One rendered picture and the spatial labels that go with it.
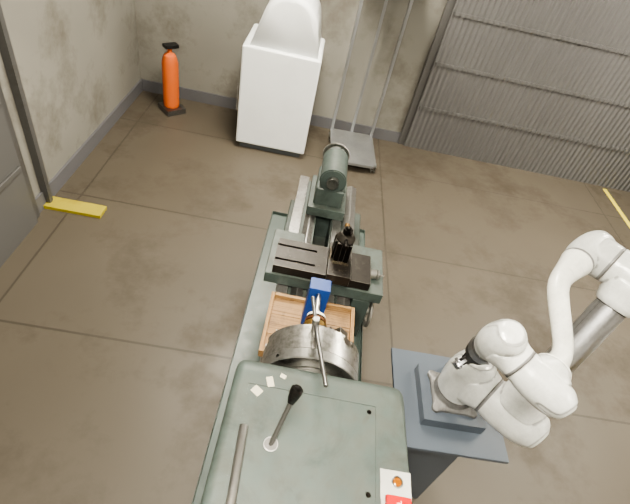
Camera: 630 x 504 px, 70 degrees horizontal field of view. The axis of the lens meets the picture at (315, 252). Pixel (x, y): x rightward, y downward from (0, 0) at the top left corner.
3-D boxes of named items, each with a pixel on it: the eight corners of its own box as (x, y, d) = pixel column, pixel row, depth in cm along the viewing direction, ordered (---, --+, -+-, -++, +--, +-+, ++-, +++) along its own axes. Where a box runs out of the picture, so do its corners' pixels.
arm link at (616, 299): (480, 403, 176) (529, 448, 166) (469, 415, 163) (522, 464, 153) (622, 246, 153) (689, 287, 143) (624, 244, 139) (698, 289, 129)
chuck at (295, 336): (350, 407, 154) (365, 355, 133) (259, 395, 155) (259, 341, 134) (351, 384, 161) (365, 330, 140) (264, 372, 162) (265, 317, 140)
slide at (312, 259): (367, 291, 197) (370, 284, 194) (271, 271, 195) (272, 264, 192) (368, 262, 211) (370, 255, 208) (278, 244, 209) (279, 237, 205)
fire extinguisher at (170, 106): (189, 107, 469) (189, 42, 424) (181, 119, 448) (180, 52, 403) (162, 101, 467) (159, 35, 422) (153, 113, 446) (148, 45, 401)
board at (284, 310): (349, 373, 173) (352, 368, 170) (257, 356, 171) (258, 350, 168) (352, 313, 195) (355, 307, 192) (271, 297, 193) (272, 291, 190)
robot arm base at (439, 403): (466, 369, 192) (472, 362, 188) (476, 419, 176) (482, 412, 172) (425, 363, 191) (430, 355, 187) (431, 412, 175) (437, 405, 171)
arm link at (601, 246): (572, 237, 144) (612, 263, 138) (596, 214, 153) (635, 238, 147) (552, 264, 154) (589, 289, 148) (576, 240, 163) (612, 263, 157)
